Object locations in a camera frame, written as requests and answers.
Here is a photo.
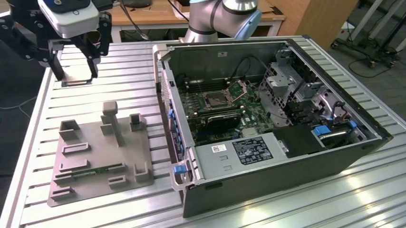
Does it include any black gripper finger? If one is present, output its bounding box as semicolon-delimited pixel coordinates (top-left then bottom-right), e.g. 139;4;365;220
77;11;113;79
0;16;65;81

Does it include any CPU with silver lid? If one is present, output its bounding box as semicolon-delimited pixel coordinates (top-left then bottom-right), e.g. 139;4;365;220
61;79;95;87

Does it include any CPU socket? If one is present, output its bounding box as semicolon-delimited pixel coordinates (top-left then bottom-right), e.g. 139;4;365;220
202;91;237;109

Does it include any black round object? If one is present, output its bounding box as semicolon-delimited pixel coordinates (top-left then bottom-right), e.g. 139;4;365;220
122;0;153;7

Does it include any wooden desk with white legs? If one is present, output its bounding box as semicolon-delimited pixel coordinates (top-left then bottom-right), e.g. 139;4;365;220
107;0;289;43

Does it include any small pale open box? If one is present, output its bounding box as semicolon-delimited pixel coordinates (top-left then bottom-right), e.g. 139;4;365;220
174;0;191;12

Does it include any open socket cover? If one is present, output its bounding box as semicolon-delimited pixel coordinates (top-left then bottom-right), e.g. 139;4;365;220
226;80;250;98

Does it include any grey parts rack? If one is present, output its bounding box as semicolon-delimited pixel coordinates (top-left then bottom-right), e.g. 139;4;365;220
46;101;157;208

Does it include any black graphics card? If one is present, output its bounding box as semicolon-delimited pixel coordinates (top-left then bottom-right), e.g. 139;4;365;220
190;108;242;135

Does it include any flat cardboard sheet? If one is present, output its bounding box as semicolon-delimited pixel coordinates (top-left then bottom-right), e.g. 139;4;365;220
257;0;289;16

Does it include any green RAM stick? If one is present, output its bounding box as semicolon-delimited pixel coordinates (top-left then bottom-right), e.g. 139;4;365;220
70;166;110;178

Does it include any green motherboard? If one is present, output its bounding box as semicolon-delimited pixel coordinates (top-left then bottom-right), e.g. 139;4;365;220
178;78;277;147

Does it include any silver drive cage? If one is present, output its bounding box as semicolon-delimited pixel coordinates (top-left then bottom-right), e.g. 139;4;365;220
262;48;321;114

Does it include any small silver heat sink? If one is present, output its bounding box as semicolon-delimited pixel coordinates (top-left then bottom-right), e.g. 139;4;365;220
242;127;262;138

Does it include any grey power supply unit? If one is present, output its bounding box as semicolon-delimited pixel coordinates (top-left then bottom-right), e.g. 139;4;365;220
194;132;290;180

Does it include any brown wooden cabinet panel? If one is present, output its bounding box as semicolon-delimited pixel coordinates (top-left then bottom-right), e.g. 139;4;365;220
280;0;361;48

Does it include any blue disk carrier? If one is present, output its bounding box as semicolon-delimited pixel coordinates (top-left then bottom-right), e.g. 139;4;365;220
313;125;333;139

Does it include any open black PC case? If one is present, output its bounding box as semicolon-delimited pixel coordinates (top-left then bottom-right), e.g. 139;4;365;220
153;38;394;219

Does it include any white wheeled stand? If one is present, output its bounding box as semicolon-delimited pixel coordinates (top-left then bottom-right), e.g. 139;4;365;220
330;0;406;69

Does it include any thin cable with plug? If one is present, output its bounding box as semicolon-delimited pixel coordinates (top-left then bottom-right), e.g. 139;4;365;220
121;0;151;41

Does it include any thin floor cable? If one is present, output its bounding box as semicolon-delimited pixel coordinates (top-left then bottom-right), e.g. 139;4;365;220
0;96;37;110

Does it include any black wire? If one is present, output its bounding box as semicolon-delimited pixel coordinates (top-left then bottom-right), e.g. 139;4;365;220
233;55;270;79

